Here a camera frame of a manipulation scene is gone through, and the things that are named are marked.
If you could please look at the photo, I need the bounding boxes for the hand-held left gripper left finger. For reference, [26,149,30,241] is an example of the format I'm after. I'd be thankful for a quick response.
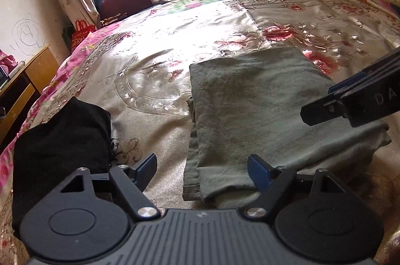
[59,153,159,220]

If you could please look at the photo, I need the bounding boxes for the pink bag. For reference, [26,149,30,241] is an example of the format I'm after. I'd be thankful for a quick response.
[0,49,18,73]

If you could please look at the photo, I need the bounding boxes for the wooden cabinet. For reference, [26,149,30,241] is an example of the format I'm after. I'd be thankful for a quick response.
[0,45,61,147]

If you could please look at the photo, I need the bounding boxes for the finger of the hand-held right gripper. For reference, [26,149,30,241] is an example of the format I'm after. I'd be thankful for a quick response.
[300,95,348,127]
[328,48,400,96]

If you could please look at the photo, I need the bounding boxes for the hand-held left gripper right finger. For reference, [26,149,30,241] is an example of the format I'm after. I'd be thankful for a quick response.
[244,154,344,218]

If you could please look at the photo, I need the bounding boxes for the floral satin bedspread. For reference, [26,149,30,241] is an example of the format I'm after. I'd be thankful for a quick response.
[0,0,400,265]

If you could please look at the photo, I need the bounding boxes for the black cloth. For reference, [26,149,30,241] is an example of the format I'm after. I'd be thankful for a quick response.
[12,96,113,225]

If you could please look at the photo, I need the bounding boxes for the green pants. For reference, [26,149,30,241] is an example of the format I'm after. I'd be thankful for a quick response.
[183,47,392,211]

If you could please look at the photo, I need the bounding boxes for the red bag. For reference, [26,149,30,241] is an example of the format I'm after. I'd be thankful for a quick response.
[71,20,97,50]

